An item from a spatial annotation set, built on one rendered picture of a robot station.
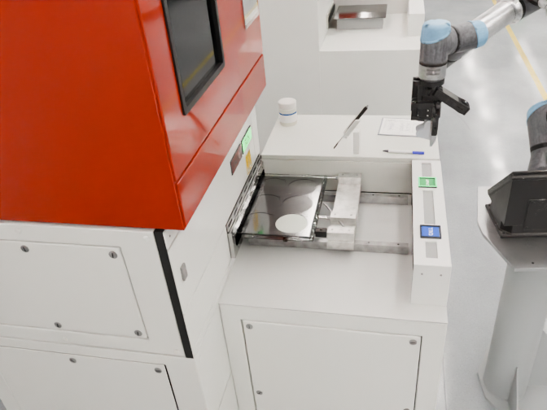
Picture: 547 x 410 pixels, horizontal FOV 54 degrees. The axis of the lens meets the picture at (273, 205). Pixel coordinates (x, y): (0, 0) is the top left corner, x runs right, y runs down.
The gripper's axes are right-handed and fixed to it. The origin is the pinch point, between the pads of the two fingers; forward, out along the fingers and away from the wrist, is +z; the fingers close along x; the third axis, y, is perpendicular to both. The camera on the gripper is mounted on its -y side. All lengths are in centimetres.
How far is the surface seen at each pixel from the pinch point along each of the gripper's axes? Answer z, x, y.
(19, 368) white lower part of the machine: 42, 66, 114
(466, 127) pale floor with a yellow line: 110, -240, -42
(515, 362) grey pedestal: 87, 6, -36
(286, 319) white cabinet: 33, 46, 39
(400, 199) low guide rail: 26.5, -8.1, 8.4
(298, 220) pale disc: 20.7, 15.4, 39.8
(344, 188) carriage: 22.6, -7.9, 27.5
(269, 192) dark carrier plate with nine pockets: 21, 0, 53
